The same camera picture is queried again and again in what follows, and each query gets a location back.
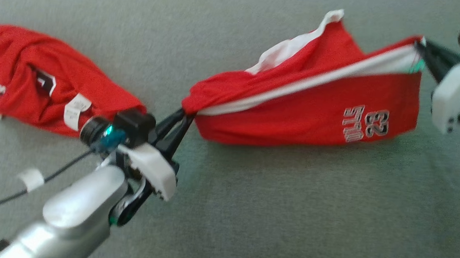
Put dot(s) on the red shorts with white stripes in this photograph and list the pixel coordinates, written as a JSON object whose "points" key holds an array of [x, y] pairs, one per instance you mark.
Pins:
{"points": [[296, 109]]}

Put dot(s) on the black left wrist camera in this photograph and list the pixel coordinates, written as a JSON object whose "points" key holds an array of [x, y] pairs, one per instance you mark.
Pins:
{"points": [[133, 126]]}

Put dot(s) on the grey fabric sofa seat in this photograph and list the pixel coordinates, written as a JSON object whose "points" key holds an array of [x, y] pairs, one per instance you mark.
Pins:
{"points": [[289, 214]]}

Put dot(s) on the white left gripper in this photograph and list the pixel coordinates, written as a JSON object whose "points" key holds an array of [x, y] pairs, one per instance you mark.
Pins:
{"points": [[156, 170]]}

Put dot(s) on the red and white basketball jersey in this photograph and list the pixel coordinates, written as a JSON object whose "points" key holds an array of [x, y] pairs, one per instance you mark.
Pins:
{"points": [[24, 58]]}

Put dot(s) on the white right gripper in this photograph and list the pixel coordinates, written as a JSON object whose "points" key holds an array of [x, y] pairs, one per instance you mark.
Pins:
{"points": [[455, 92]]}

